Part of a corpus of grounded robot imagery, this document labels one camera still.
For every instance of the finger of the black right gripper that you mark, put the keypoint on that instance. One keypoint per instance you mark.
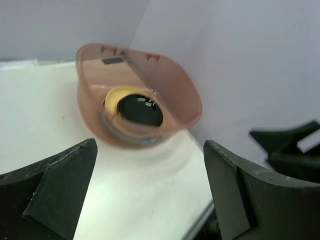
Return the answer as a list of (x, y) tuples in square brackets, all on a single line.
[(283, 154)]

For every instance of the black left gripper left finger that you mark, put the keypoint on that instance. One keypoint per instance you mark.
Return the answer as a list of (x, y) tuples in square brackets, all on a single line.
[(44, 200)]

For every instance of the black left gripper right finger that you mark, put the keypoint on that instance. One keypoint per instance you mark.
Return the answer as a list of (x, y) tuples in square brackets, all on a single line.
[(255, 203)]

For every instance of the pale orange plate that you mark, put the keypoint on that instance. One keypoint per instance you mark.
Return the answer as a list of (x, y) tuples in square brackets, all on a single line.
[(113, 97)]

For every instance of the black plate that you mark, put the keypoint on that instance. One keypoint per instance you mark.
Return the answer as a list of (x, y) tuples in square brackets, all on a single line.
[(140, 109)]

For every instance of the translucent pink plastic bin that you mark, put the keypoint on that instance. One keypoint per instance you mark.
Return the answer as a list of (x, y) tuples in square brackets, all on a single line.
[(101, 67)]

